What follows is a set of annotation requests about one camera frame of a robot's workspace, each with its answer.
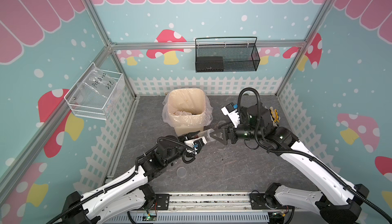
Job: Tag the clear plastic bin liner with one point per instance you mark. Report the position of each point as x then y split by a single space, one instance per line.
187 118

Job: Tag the plastic bag in basket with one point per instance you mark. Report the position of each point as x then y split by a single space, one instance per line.
101 84

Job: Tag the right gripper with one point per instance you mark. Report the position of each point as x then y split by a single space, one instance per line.
231 133

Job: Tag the cream trash bin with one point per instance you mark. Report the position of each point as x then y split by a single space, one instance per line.
187 113

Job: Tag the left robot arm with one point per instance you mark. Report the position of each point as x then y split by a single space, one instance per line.
131 190

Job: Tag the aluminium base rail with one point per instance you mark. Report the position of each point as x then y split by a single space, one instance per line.
206 208

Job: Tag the black wire mesh basket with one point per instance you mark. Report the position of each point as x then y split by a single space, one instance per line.
239 53

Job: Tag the white yellow work gloves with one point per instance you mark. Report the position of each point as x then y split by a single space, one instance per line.
274 115

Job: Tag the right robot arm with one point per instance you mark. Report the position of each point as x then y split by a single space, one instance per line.
337 200

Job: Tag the black box in basket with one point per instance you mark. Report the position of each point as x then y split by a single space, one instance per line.
208 64

